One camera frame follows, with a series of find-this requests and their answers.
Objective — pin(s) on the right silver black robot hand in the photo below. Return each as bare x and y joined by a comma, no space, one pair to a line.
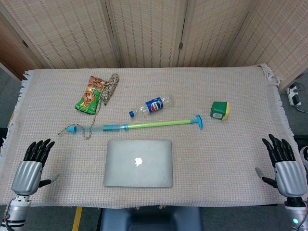
287,173

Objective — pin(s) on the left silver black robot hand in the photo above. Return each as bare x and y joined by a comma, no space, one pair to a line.
27,173

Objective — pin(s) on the silver apple laptop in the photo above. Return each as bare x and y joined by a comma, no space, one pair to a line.
138,163

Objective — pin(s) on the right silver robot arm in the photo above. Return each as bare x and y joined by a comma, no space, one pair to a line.
296,211

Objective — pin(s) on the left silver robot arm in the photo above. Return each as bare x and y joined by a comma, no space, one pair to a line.
15,208

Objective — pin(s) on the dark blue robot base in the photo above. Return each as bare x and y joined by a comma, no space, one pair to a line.
150,220

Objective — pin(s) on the bamboo folding screen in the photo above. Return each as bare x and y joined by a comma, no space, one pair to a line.
154,31

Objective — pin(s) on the yellow floor tape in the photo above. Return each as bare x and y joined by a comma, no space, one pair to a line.
77,218

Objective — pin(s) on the beige woven tablecloth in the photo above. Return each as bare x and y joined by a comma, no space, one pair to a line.
216,156

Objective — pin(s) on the white power strip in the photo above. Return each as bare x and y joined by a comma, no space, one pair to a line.
294,95

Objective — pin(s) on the green yellow plastic container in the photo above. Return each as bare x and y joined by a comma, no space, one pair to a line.
220,110

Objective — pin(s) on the green orange snack bag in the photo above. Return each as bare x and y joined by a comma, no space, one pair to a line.
90,96

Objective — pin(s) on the green blue toy water pump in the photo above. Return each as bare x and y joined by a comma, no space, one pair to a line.
134,126

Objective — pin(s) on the empty pepsi plastic bottle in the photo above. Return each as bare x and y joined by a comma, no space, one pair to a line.
154,105

